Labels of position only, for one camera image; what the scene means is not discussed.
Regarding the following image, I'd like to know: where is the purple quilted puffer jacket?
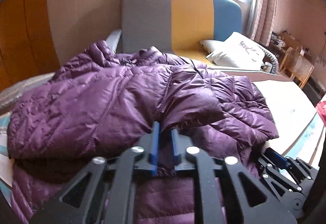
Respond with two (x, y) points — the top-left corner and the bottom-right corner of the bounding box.
(7, 41), (279, 223)

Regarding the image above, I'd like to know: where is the striped bed sheet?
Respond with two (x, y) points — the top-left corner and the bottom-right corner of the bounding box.
(1, 71), (325, 202)

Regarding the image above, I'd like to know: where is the pink cloth item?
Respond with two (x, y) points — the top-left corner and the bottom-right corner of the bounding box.
(316, 101), (326, 126)

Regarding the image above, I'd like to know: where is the rattan wooden chair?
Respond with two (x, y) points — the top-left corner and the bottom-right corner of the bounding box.
(279, 47), (314, 89)

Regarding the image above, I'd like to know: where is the cluttered wooden side table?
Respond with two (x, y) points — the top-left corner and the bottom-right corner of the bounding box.
(270, 30), (305, 56)

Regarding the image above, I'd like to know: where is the white printed pillow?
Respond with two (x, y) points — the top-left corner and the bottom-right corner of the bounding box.
(206, 32), (265, 71)

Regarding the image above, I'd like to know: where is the small grey pillow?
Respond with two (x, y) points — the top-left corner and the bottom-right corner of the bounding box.
(199, 40), (225, 54)

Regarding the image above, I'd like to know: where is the pink patterned right curtain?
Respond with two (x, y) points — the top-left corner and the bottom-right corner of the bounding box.
(247, 0), (277, 46)

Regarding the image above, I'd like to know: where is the grey yellow blue sofa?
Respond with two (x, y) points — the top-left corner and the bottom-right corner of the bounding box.
(106, 0), (279, 74)

